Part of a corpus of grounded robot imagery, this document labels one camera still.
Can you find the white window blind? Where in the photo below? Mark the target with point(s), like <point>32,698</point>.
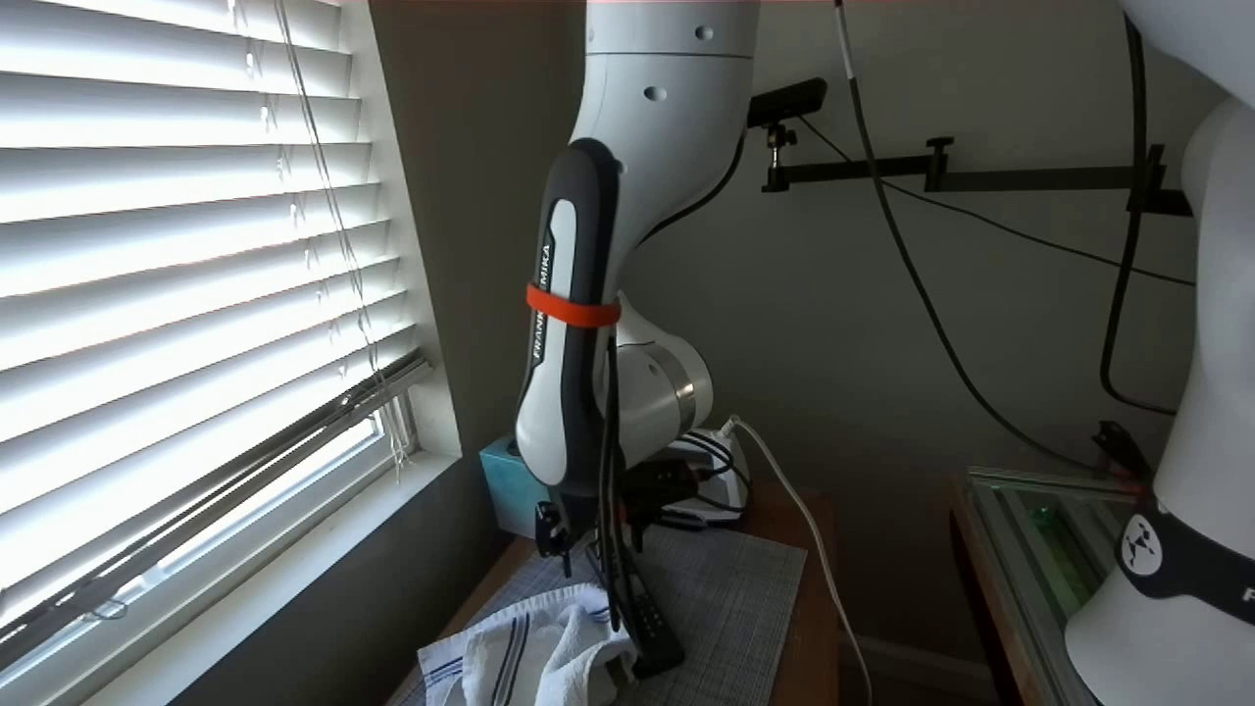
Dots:
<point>169,259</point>

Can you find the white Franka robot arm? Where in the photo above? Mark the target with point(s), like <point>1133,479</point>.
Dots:
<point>667,81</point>

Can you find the white towel with blue stripes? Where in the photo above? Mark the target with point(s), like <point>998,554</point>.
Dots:
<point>525,654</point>

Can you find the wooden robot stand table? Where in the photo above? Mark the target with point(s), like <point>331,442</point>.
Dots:
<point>973,588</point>

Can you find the wooden side table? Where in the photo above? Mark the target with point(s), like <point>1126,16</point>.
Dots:
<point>819,654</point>

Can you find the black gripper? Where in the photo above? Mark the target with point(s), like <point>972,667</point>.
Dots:
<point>558,510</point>

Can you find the black exterior camera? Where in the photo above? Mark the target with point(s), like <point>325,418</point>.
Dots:
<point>785,102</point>

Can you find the white window sill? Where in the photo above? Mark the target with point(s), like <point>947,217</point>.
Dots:
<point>316,562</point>

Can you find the aluminium extrusion base frame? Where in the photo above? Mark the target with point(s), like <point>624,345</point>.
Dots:
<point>1044,533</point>

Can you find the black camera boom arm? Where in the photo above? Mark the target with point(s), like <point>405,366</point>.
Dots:
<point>1033,179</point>

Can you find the teal tissue box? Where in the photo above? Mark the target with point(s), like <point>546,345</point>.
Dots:
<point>505,493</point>

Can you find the white steam iron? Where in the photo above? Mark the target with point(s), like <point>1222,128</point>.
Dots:
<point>726,493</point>

